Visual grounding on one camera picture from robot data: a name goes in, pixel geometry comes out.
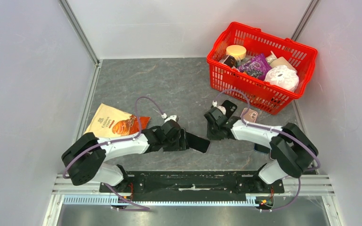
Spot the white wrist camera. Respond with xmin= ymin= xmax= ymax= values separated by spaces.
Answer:
xmin=161 ymin=113 xmax=179 ymax=122
xmin=212 ymin=101 xmax=226 ymax=115

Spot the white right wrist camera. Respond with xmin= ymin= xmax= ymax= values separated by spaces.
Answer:
xmin=212 ymin=101 xmax=226 ymax=115

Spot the beige box in basket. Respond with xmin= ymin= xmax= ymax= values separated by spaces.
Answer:
xmin=270 ymin=57 xmax=297 ymax=72

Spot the cassava chips snack bag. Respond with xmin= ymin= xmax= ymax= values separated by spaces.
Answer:
xmin=85 ymin=104 xmax=140 ymax=138

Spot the yellow lid jar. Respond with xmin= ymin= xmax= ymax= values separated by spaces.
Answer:
xmin=226 ymin=45 xmax=247 ymax=61

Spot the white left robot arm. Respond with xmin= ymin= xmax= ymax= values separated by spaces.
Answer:
xmin=61 ymin=119 xmax=185 ymax=192

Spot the white plastic bag item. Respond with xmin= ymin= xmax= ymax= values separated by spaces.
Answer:
xmin=264 ymin=65 xmax=299 ymax=92

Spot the red plastic shopping basket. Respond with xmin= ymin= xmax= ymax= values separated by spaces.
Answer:
xmin=206 ymin=22 xmax=318 ymax=115

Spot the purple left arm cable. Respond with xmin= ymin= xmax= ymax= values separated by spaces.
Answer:
xmin=62 ymin=96 xmax=168 ymax=180

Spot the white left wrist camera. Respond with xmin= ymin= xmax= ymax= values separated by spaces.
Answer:
xmin=161 ymin=113 xmax=179 ymax=122

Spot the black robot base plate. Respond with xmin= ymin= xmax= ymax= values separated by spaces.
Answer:
xmin=114 ymin=170 xmax=285 ymax=202

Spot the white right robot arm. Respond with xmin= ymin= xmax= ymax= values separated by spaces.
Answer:
xmin=204 ymin=107 xmax=319 ymax=193

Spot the purple snack packet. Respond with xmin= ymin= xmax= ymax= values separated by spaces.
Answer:
xmin=238 ymin=53 xmax=272 ymax=81

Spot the black smartphone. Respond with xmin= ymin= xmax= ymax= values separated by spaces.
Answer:
xmin=185 ymin=132 xmax=210 ymax=153

